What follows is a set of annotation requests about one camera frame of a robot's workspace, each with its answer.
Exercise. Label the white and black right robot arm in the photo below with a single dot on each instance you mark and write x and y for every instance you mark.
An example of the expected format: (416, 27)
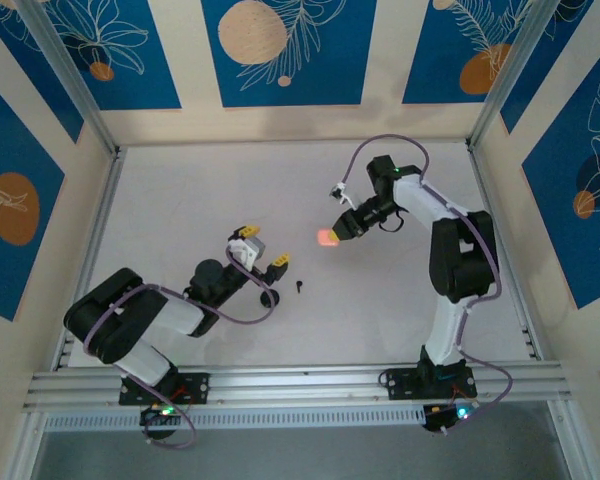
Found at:
(460, 260)

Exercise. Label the aluminium side table rail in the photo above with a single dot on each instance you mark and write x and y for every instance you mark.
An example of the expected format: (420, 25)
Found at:
(494, 215)
(105, 210)

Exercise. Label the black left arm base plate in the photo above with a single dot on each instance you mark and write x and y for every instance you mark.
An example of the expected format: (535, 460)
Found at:
(197, 387)

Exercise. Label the aluminium front frame rail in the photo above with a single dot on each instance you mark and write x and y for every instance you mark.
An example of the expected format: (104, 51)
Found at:
(300, 385)

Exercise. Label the aluminium frame leg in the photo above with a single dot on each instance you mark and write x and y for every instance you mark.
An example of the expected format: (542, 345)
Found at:
(27, 450)
(570, 440)

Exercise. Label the black round charging case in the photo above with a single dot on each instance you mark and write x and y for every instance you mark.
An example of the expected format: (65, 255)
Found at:
(270, 300)

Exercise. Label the black controller board green light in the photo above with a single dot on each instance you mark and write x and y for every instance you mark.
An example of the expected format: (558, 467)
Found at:
(155, 415)
(437, 417)

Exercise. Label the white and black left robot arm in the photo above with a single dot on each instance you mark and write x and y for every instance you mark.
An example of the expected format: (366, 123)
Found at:
(180, 312)

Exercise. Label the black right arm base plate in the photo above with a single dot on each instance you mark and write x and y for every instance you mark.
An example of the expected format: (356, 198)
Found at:
(402, 382)

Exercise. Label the aluminium frame post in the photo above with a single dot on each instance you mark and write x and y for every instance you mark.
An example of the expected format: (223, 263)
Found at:
(515, 65)
(65, 75)

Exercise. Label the pink earbud charging case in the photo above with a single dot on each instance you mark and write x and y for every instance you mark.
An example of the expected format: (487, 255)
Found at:
(326, 238)

